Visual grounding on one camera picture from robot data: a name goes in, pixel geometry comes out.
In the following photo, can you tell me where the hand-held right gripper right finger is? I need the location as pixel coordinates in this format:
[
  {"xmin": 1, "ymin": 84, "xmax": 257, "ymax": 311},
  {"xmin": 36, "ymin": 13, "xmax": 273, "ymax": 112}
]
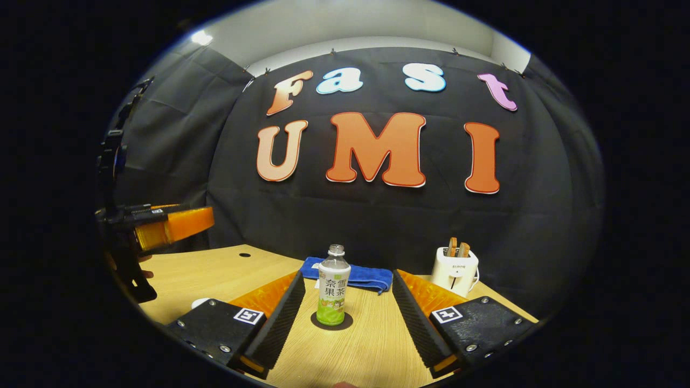
[{"xmin": 392, "ymin": 268, "xmax": 540, "ymax": 379}]

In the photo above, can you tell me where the dark round coaster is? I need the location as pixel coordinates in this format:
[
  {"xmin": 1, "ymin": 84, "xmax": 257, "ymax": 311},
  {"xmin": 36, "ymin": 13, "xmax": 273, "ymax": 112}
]
[{"xmin": 310, "ymin": 311, "xmax": 354, "ymax": 331}]

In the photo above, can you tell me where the clear water bottle white label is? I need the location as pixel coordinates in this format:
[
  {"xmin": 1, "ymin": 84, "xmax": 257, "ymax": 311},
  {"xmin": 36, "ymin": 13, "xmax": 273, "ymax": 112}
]
[{"xmin": 316, "ymin": 244, "xmax": 351, "ymax": 326}]

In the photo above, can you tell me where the blue towel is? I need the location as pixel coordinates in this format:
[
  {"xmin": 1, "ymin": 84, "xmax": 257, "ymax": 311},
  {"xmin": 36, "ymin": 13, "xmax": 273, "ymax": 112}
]
[{"xmin": 300, "ymin": 257, "xmax": 394, "ymax": 295}]

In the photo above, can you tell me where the black backdrop cloth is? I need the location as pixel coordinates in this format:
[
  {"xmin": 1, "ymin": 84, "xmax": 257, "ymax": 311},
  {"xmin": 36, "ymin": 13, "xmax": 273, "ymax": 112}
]
[{"xmin": 102, "ymin": 46, "xmax": 605, "ymax": 318}]

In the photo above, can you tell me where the white toaster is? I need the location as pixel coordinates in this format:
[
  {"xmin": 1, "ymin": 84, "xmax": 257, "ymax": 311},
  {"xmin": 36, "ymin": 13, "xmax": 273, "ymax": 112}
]
[{"xmin": 431, "ymin": 246, "xmax": 480, "ymax": 298}]

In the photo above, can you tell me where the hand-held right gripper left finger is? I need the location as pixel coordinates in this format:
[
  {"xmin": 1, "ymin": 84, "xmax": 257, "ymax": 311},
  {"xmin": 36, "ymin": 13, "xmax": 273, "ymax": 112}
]
[{"xmin": 166, "ymin": 269, "xmax": 307, "ymax": 380}]

